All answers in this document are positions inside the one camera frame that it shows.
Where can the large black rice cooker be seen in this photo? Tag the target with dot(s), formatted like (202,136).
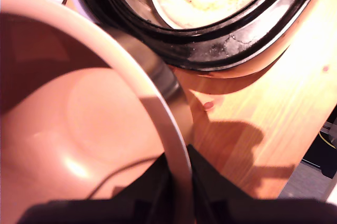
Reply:
(210,50)

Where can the black box on floor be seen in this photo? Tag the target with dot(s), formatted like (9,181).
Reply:
(325,161)

